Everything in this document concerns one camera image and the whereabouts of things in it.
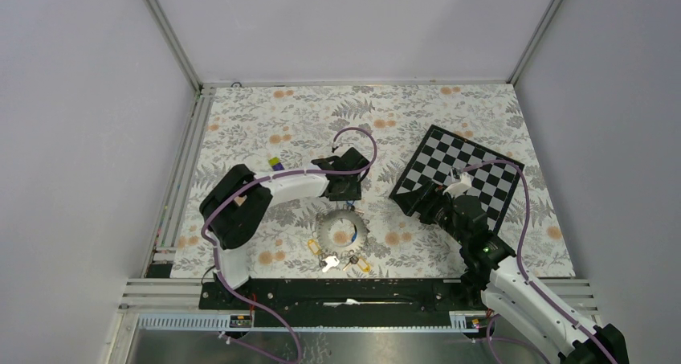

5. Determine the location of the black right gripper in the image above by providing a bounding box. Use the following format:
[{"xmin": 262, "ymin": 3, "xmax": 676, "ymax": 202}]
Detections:
[{"xmin": 393, "ymin": 180, "xmax": 467, "ymax": 247}]

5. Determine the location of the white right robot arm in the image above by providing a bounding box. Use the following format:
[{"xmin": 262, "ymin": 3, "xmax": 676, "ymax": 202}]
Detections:
[{"xmin": 391, "ymin": 174, "xmax": 629, "ymax": 363}]

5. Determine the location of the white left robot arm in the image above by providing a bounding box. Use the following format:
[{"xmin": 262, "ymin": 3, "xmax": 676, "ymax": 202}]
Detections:
[{"xmin": 199, "ymin": 147, "xmax": 373, "ymax": 309}]

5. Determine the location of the black white chessboard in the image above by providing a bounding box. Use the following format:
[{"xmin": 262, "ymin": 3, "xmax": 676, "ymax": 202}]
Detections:
[{"xmin": 389, "ymin": 125, "xmax": 524, "ymax": 233}]

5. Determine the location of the purple yellow marker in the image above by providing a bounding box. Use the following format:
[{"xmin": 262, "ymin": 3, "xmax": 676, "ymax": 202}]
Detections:
[{"xmin": 268, "ymin": 157, "xmax": 284, "ymax": 171}]

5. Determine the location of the black front rail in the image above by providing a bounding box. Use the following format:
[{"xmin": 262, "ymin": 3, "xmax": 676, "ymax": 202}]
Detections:
[{"xmin": 199, "ymin": 278, "xmax": 485, "ymax": 310}]

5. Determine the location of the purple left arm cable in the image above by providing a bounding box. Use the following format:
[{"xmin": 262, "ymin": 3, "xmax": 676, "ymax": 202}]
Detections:
[{"xmin": 200, "ymin": 126, "xmax": 379, "ymax": 364}]

